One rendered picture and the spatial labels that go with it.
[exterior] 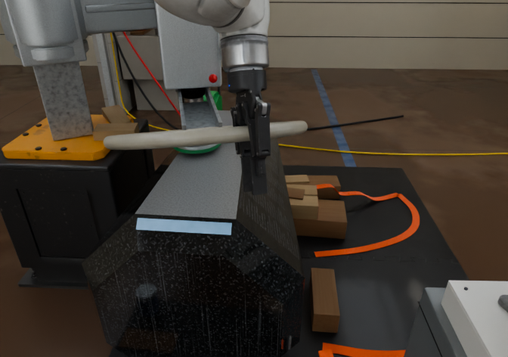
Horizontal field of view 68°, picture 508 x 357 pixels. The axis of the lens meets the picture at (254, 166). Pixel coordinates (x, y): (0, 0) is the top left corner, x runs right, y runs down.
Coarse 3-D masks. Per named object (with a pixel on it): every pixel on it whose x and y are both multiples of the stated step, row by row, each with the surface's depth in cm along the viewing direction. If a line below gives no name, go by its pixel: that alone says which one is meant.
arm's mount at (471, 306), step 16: (448, 288) 91; (464, 288) 88; (480, 288) 89; (496, 288) 88; (448, 304) 91; (464, 304) 85; (480, 304) 84; (496, 304) 84; (464, 320) 83; (480, 320) 81; (496, 320) 81; (464, 336) 83; (480, 336) 77; (496, 336) 77; (480, 352) 77; (496, 352) 74
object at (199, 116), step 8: (208, 88) 148; (208, 96) 143; (184, 104) 145; (192, 104) 145; (200, 104) 145; (208, 104) 144; (184, 112) 137; (192, 112) 137; (200, 112) 137; (208, 112) 137; (216, 112) 124; (184, 120) 117; (192, 120) 129; (200, 120) 129; (208, 120) 129; (216, 120) 121; (184, 128) 114; (192, 128) 123
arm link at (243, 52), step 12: (240, 36) 67; (252, 36) 68; (264, 36) 69; (228, 48) 69; (240, 48) 68; (252, 48) 68; (264, 48) 69; (228, 60) 69; (240, 60) 68; (252, 60) 68; (264, 60) 70
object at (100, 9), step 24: (0, 0) 152; (24, 0) 150; (48, 0) 154; (96, 0) 170; (120, 0) 175; (144, 0) 181; (24, 24) 155; (48, 24) 157; (72, 24) 163; (96, 24) 174; (120, 24) 179; (144, 24) 185
